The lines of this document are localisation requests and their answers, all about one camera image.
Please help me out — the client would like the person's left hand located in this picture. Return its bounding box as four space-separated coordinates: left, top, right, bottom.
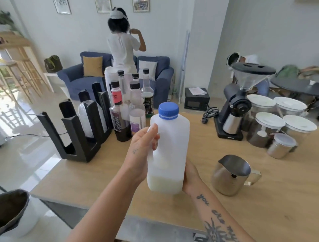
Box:
123 123 160 186

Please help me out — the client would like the person's right hand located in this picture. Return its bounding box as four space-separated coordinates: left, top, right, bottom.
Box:
183 159 204 197

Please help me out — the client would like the white plastic milk jug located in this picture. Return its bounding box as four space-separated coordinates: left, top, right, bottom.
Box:
147 102 190 195

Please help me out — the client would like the person's right forearm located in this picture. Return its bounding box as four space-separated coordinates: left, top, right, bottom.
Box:
188 183 255 242

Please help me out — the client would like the person's left forearm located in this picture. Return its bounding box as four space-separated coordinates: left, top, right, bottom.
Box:
65 172 148 242

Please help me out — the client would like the purple label syrup bottle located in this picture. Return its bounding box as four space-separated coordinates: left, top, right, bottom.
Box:
129 81 147 136

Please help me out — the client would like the blue jug cap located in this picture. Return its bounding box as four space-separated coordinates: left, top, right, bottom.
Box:
159 102 179 119

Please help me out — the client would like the red label syrup bottle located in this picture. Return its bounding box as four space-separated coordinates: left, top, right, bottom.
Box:
109 81 133 142

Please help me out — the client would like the dark label clear bottle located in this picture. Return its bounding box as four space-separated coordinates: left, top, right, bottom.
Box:
140 68 155 118

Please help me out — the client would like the black microwave oven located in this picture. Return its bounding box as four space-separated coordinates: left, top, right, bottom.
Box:
184 87 210 111

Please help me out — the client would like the white paper sheet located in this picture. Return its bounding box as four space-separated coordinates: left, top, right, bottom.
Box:
188 86 208 96

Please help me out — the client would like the white cushion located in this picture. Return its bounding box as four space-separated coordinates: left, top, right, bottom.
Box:
138 60 158 81

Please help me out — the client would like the black cup holder rack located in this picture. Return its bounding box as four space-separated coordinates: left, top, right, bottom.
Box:
37 82 114 163

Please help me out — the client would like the steel milk pitcher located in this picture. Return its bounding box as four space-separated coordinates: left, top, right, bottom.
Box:
211 155 262 196

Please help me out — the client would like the black coffee grinder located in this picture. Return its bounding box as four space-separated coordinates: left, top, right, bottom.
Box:
214 62 276 141

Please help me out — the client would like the yellow cushion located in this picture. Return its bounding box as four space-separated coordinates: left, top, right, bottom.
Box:
83 56 104 77

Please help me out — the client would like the blue sofa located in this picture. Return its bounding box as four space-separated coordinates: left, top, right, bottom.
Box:
57 51 174 109

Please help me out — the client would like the glass jar with white lid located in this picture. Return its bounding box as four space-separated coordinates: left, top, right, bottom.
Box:
273 96 308 118
247 112 286 149
242 94 276 132
283 115 318 148

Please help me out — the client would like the white side table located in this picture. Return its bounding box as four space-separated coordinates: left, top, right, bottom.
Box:
43 72 72 93

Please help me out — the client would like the small steel canister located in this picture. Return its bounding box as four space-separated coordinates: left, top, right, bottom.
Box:
267 133 297 160

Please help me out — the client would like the green bag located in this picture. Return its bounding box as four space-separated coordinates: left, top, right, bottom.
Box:
44 55 63 73

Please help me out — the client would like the wooden bar stool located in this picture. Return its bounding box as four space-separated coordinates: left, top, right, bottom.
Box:
0 59 33 104
15 47 51 96

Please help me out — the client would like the black round table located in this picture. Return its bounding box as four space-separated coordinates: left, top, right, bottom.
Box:
270 77 319 97

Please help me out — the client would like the green backpack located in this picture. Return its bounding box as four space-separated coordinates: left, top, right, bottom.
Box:
275 64 300 79

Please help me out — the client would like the white bin with dark bag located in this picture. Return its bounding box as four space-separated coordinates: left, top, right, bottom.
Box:
0 189 41 238

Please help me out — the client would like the wooden bar counter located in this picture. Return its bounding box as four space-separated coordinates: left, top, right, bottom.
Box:
0 31 31 51

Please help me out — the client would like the green plant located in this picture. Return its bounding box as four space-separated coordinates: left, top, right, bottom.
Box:
0 10 23 38

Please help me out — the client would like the black power cable with plug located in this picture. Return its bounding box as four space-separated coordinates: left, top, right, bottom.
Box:
201 106 220 124

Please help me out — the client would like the thin black floor cable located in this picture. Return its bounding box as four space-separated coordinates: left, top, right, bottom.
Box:
4 132 68 139

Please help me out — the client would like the framed wall picture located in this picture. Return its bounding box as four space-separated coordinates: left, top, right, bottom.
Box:
94 0 113 13
53 0 72 15
132 0 151 13

